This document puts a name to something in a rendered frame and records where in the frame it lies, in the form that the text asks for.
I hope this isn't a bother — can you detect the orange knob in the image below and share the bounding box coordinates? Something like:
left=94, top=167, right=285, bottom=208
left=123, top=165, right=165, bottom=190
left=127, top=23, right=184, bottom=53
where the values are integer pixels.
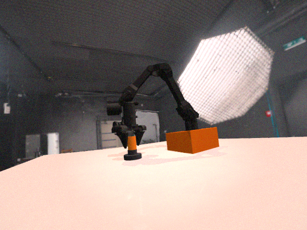
left=128, top=137, right=137, bottom=150

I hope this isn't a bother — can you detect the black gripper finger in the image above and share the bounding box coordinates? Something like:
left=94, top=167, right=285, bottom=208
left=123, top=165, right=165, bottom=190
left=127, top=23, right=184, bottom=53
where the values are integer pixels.
left=115, top=133, right=129, bottom=149
left=133, top=131, right=145, bottom=146

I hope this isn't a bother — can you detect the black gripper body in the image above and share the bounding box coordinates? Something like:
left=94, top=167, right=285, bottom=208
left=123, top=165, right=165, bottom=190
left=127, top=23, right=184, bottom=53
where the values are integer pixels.
left=112, top=113, right=146, bottom=133

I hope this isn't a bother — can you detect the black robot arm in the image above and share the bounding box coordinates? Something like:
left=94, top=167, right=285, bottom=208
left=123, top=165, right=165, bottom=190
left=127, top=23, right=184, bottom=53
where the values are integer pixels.
left=106, top=63, right=200, bottom=131

